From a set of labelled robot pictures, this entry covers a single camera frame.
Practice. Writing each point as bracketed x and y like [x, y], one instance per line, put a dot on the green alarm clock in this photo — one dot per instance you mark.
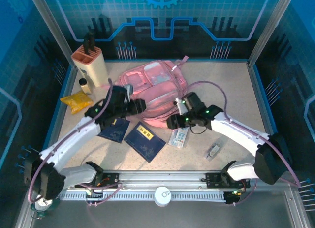
[40, 205]

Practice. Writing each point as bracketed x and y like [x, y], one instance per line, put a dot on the yellow snack bag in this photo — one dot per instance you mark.
[77, 102]

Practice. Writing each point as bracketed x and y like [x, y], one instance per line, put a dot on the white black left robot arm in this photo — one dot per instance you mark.
[71, 141]

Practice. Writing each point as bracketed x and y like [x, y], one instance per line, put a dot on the pink student backpack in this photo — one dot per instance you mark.
[157, 97]

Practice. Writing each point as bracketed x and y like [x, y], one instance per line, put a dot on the navy book large yellow label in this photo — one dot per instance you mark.
[145, 146]

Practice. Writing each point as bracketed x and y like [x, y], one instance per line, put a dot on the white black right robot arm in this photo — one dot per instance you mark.
[233, 132]

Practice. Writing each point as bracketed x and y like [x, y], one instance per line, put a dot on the aluminium front rail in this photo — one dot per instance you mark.
[160, 177]

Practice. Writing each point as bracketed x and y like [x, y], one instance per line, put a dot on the small bottle black cap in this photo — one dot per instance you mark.
[85, 87]

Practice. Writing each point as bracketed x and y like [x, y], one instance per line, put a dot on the navy book small yellow label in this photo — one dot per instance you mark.
[115, 133]

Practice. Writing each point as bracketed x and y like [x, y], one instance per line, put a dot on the clear ruler set pack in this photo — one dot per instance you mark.
[178, 139]

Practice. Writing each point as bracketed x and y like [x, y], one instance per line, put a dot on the beige orange knife block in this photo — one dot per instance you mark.
[96, 68]

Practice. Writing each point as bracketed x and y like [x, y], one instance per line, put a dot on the small clear plastic box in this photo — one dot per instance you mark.
[212, 151]

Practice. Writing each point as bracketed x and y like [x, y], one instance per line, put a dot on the small black control board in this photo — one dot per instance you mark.
[94, 193]
[231, 197]

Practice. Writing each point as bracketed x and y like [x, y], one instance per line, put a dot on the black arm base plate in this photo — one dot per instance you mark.
[212, 180]
[110, 180]

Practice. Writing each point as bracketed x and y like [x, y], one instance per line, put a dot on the aluminium frame post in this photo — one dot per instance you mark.
[273, 23]
[50, 23]

